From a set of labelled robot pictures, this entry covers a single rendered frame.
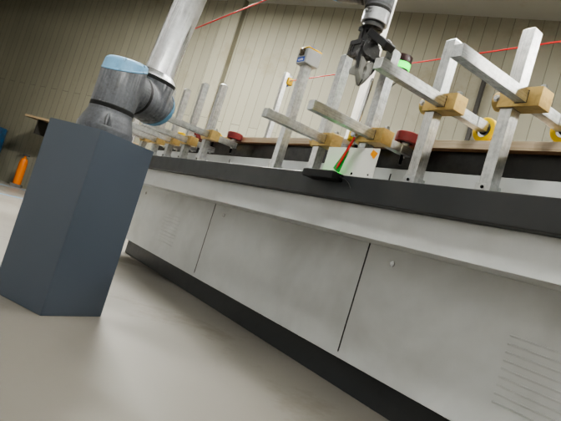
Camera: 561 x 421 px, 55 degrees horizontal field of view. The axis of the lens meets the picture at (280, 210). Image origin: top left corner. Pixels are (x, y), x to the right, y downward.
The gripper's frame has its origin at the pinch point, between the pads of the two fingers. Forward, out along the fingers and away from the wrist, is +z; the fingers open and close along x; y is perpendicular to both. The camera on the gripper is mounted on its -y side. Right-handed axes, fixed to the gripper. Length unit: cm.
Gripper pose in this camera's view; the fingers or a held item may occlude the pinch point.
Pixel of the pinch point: (360, 81)
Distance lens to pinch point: 182.2
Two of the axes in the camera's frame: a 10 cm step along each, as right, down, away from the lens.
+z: -2.9, 9.5, -0.5
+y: -5.4, -1.2, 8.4
